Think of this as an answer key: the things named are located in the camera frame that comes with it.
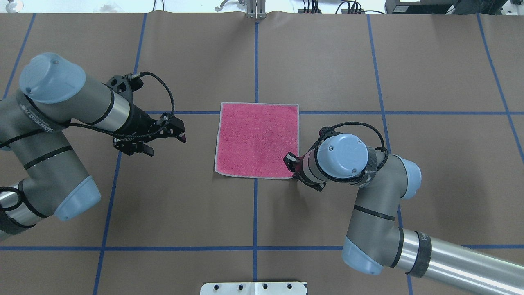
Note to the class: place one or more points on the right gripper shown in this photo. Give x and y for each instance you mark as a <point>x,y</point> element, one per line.
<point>301,169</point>

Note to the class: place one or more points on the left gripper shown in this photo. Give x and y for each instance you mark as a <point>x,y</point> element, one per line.
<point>141,121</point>

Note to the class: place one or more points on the pink and grey towel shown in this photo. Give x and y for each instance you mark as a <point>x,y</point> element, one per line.
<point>253,139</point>

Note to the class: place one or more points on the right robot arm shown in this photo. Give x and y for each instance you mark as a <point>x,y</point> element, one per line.
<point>373,240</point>

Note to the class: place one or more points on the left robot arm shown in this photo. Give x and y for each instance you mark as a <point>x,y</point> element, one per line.
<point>55,94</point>

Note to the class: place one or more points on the black power adapter box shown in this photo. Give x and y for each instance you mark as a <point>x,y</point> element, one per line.
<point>429,7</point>

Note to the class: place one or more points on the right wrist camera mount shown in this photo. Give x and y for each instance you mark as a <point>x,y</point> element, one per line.
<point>326,132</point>

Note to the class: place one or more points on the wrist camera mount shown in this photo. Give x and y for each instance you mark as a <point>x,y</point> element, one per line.
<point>125,85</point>
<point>326,132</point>

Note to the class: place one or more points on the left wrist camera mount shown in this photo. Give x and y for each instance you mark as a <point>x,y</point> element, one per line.
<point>125,85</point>

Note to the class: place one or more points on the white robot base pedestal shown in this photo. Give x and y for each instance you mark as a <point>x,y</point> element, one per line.
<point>255,288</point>

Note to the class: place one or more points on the aluminium frame post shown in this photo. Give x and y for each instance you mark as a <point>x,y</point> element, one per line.
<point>255,9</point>

